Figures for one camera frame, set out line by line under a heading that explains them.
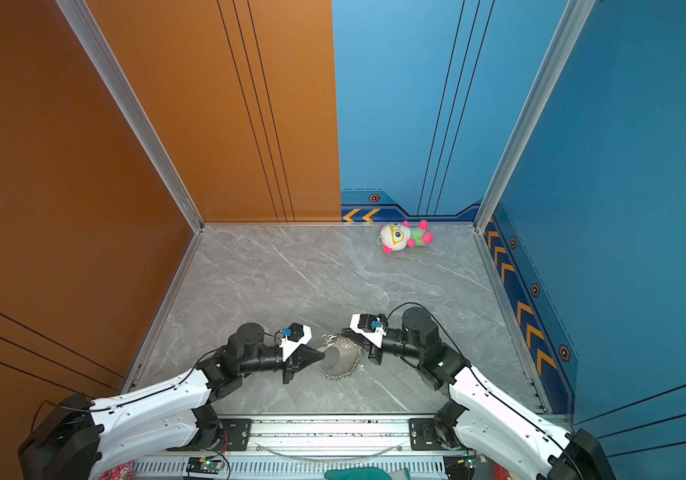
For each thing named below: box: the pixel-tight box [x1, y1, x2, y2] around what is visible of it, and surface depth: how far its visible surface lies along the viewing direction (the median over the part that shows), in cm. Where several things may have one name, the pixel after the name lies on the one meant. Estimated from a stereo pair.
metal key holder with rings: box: [317, 333, 362, 380], surface depth 74 cm
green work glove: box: [324, 467, 412, 480], surface depth 70 cm
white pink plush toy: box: [377, 220, 434, 254], surface depth 111 cm
